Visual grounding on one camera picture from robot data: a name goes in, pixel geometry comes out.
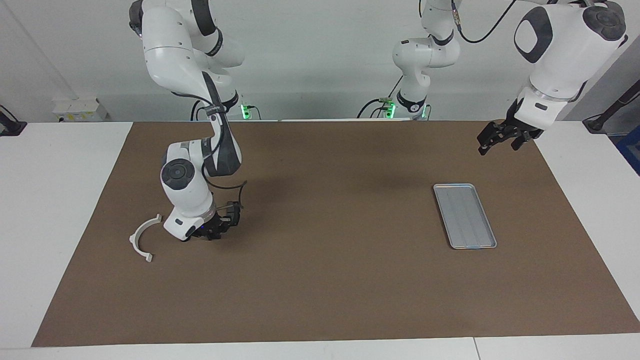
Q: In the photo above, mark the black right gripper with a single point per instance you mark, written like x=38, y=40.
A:
x=222, y=222

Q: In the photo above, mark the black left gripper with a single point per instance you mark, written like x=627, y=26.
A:
x=510, y=127

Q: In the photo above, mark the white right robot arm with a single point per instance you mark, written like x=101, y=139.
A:
x=185, y=195

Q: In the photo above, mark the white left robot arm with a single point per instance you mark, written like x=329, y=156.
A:
x=565, y=55

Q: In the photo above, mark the silver metal tray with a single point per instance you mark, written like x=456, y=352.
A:
x=465, y=215

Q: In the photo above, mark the rectangular dark brake pad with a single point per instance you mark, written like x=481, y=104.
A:
x=238, y=215

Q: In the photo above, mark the black angled stand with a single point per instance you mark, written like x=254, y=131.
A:
x=597, y=124

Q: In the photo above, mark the brown table mat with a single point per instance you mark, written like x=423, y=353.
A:
x=325, y=280

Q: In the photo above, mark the blue box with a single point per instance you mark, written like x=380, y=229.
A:
x=631, y=150

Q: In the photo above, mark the white power box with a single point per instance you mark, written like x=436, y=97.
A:
x=80, y=110

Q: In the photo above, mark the black table clamp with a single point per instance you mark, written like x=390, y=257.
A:
x=10, y=127

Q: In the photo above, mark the white curved plastic bracket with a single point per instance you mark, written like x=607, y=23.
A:
x=133, y=239

